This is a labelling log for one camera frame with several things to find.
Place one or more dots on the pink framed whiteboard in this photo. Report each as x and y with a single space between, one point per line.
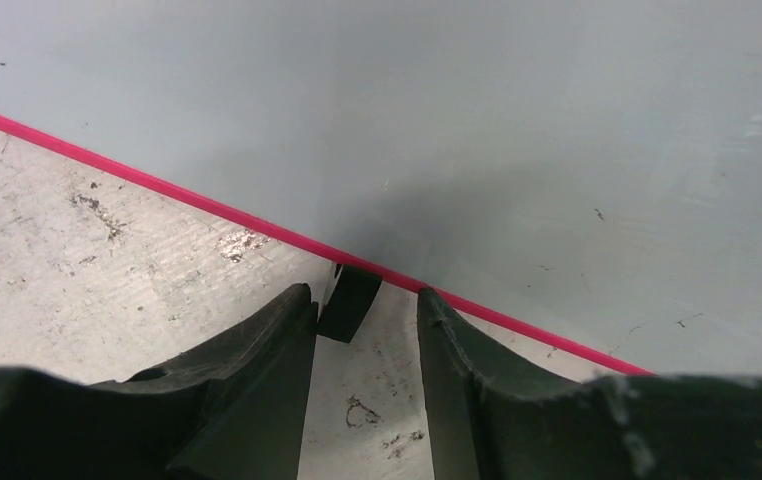
587 172

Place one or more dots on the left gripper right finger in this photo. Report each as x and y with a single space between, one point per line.
493 414

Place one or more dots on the black whiteboard clip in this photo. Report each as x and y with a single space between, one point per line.
348 296

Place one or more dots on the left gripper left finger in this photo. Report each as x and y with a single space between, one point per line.
232 407

